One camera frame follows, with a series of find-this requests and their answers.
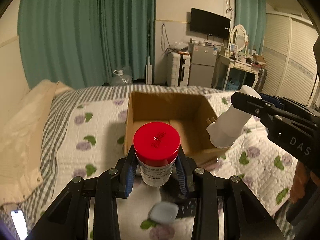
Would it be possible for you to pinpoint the red lid white jar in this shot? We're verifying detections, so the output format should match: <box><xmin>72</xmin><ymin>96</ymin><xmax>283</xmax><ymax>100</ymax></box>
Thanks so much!
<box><xmin>133</xmin><ymin>122</ymin><xmax>181</xmax><ymax>187</ymax></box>

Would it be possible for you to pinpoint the black remote control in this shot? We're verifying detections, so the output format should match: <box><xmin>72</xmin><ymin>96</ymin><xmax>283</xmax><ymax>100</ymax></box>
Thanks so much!
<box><xmin>174</xmin><ymin>198</ymin><xmax>197</xmax><ymax>219</ymax></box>

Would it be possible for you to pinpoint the white cylindrical bottle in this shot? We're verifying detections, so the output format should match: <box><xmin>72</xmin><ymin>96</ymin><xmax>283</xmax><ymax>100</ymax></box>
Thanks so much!
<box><xmin>206</xmin><ymin>91</ymin><xmax>263</xmax><ymax>148</ymax></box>

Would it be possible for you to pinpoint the light blue earbud case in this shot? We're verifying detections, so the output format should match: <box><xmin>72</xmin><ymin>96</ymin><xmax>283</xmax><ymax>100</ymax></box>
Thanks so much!
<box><xmin>148</xmin><ymin>202</ymin><xmax>179</xmax><ymax>224</ymax></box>

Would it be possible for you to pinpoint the person right hand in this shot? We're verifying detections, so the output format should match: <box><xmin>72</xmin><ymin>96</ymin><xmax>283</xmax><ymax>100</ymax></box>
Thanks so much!
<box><xmin>290</xmin><ymin>161</ymin><xmax>310</xmax><ymax>204</ymax></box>

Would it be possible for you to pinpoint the white louvered wardrobe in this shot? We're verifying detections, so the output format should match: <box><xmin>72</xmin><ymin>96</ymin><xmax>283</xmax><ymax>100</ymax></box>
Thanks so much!
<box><xmin>262</xmin><ymin>12</ymin><xmax>318</xmax><ymax>106</ymax></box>

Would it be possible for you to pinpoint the white dressing table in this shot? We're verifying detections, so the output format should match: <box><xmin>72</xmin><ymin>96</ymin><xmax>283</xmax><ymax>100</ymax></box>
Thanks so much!
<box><xmin>212</xmin><ymin>55</ymin><xmax>261</xmax><ymax>90</ymax></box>

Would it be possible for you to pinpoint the floral white quilt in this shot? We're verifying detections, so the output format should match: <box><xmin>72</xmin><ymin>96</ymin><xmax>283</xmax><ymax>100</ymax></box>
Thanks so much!
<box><xmin>11</xmin><ymin>86</ymin><xmax>297</xmax><ymax>239</ymax></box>

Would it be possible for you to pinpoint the brown cardboard box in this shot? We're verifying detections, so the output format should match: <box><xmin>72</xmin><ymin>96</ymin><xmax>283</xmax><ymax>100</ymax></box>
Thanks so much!
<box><xmin>124</xmin><ymin>92</ymin><xmax>227</xmax><ymax>164</ymax></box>

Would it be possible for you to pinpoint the oval vanity mirror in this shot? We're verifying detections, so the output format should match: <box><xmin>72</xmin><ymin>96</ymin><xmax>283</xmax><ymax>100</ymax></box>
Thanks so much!
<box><xmin>229</xmin><ymin>24</ymin><xmax>248</xmax><ymax>52</ymax></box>

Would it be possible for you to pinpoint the silver mini fridge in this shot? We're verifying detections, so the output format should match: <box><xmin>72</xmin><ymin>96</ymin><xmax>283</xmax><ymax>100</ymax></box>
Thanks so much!
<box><xmin>188</xmin><ymin>44</ymin><xmax>217</xmax><ymax>88</ymax></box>

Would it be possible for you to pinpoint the green curtain right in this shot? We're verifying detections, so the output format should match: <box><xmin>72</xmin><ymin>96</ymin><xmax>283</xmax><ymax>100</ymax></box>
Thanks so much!
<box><xmin>235</xmin><ymin>0</ymin><xmax>267</xmax><ymax>55</ymax></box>

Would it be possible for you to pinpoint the green curtain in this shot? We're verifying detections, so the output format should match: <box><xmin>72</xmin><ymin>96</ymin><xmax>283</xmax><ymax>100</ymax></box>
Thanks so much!
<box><xmin>17</xmin><ymin>0</ymin><xmax>156</xmax><ymax>89</ymax></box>
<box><xmin>235</xmin><ymin>0</ymin><xmax>267</xmax><ymax>55</ymax></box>

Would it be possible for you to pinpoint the white suitcase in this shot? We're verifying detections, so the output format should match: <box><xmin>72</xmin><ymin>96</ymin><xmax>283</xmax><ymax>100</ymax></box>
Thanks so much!
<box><xmin>167</xmin><ymin>52</ymin><xmax>191</xmax><ymax>87</ymax></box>

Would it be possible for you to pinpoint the clear water jug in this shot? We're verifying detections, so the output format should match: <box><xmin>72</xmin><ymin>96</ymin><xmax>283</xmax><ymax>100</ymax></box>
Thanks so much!
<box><xmin>110</xmin><ymin>69</ymin><xmax>132</xmax><ymax>86</ymax></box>

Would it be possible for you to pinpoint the white floor mop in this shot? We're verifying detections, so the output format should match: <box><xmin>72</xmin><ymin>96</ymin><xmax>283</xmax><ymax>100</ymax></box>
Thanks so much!
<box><xmin>145</xmin><ymin>19</ymin><xmax>152</xmax><ymax>85</ymax></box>

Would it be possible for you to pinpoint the beige pillow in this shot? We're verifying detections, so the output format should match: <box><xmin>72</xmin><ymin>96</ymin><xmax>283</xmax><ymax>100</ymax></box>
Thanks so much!
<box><xmin>1</xmin><ymin>80</ymin><xmax>72</xmax><ymax>206</ymax></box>

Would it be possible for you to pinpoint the smartphone with lit screen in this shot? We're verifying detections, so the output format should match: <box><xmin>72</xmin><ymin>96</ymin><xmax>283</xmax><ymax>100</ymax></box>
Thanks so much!
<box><xmin>10</xmin><ymin>210</ymin><xmax>28</xmax><ymax>240</ymax></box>

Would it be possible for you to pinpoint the green curtain left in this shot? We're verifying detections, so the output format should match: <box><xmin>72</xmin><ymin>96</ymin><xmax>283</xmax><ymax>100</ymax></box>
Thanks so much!
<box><xmin>17</xmin><ymin>0</ymin><xmax>156</xmax><ymax>89</ymax></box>

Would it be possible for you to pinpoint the black wall television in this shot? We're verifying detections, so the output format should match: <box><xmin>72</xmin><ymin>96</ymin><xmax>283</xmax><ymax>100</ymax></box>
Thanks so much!
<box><xmin>189</xmin><ymin>8</ymin><xmax>231</xmax><ymax>40</ymax></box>

